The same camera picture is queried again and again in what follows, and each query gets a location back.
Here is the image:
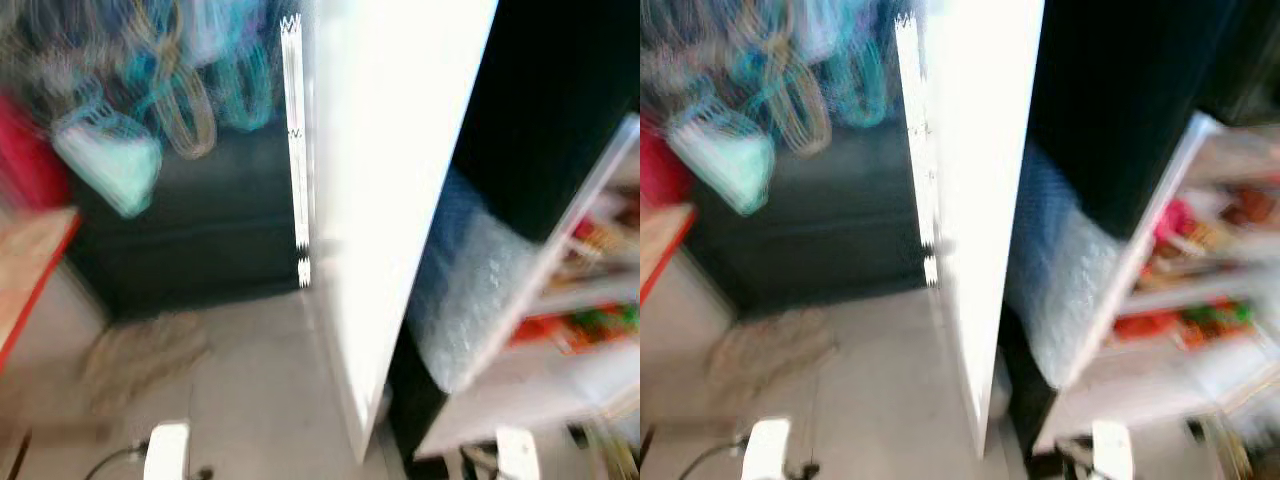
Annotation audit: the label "red fabric bundle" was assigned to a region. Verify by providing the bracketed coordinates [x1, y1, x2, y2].
[640, 114, 693, 212]
[0, 94, 73, 213]

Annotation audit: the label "mint green bag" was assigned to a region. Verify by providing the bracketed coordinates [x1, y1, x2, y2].
[53, 103, 163, 218]
[667, 103, 778, 217]

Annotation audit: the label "black cabinet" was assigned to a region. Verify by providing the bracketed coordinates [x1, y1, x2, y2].
[684, 118, 933, 318]
[64, 118, 307, 323]

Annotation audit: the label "orange snack packet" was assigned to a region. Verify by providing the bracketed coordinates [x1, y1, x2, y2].
[1113, 310, 1183, 343]
[513, 312, 579, 349]

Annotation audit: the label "bubble wrap sheet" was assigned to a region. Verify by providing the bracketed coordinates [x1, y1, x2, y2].
[1004, 143, 1127, 392]
[408, 168, 543, 393]

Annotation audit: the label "beige woven rug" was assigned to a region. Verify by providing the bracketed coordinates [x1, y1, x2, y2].
[704, 308, 838, 407]
[78, 313, 213, 413]

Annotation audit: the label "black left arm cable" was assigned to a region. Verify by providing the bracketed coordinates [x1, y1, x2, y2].
[84, 444, 147, 480]
[679, 439, 746, 480]

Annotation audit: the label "pink snack packet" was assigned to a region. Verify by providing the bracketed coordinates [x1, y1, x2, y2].
[1153, 198, 1198, 243]

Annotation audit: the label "green snack packet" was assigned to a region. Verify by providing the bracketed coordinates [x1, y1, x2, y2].
[572, 304, 641, 341]
[1182, 300, 1255, 337]

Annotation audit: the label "wooden table red edge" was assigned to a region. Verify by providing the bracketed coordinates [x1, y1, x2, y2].
[0, 205, 82, 373]
[640, 204, 697, 303]

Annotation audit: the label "teal wire hangers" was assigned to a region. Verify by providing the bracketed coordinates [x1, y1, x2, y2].
[128, 0, 285, 161]
[738, 0, 893, 158]

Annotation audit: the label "black and white fridge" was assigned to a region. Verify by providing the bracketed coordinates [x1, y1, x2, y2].
[998, 0, 1280, 480]
[388, 0, 641, 480]

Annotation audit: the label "white door panel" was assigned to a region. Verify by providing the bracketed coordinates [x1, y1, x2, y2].
[892, 0, 1047, 458]
[282, 0, 501, 463]

